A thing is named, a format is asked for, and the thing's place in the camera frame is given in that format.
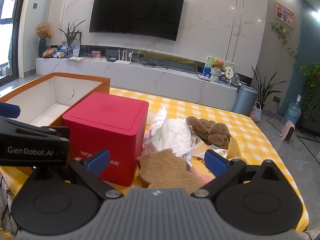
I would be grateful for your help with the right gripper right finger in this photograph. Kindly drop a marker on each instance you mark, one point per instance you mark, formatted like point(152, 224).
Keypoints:
point(225, 171)

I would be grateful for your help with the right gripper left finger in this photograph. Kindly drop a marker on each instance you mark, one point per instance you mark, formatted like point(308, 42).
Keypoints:
point(86, 172)

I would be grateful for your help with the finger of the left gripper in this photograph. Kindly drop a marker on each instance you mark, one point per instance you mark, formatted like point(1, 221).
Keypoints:
point(9, 111)

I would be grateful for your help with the white cloth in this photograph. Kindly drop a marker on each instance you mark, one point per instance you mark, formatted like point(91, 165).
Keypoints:
point(167, 133)

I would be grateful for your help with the orange cardboard box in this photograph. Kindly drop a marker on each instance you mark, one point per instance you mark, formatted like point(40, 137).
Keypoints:
point(43, 101)

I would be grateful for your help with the brown knotted plush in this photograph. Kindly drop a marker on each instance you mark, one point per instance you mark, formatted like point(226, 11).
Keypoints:
point(210, 132)

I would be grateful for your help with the red cube box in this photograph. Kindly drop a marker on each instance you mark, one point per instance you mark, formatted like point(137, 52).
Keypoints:
point(109, 122)

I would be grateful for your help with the brown flat felt piece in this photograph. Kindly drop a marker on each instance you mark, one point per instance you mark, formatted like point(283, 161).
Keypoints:
point(164, 170)

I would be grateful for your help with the pink woven small bag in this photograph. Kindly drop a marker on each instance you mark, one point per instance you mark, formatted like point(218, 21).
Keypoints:
point(256, 112)

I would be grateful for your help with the bread loaf on console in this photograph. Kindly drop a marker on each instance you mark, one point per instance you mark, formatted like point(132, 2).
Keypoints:
point(49, 52)

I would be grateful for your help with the grey blue trash bin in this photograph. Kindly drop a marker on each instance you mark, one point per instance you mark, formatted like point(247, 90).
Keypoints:
point(245, 99)

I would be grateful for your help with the pink space heater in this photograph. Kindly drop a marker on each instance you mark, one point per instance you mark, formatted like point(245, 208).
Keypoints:
point(287, 131)

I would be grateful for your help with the dried orange flower vase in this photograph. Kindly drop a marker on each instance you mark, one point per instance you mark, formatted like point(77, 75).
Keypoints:
point(43, 31)

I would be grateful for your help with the green leafy floor plant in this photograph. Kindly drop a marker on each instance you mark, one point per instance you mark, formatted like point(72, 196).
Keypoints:
point(263, 88)

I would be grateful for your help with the blue water jug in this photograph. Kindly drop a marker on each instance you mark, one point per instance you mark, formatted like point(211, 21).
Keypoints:
point(293, 111)

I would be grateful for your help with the white marble tv console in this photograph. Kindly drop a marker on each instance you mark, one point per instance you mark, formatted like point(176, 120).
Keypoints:
point(156, 81)

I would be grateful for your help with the green plant glass vase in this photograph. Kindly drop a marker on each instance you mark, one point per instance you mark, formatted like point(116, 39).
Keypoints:
point(70, 35)

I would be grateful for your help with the teddy bear plush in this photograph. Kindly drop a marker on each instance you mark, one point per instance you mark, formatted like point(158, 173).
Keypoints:
point(217, 64)

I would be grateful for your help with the white wifi router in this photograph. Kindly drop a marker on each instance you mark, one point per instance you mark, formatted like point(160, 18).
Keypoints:
point(124, 57)

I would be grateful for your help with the dark cabinet with plants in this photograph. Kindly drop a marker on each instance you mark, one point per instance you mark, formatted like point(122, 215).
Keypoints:
point(310, 98)

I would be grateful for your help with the hanging ivy vine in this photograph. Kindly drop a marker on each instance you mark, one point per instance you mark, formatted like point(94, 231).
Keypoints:
point(283, 34)

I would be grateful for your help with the framed wall picture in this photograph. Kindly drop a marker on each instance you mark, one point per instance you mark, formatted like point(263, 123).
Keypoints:
point(285, 15)

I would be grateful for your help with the black wall television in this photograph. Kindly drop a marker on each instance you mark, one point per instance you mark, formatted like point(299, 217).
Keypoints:
point(152, 18)

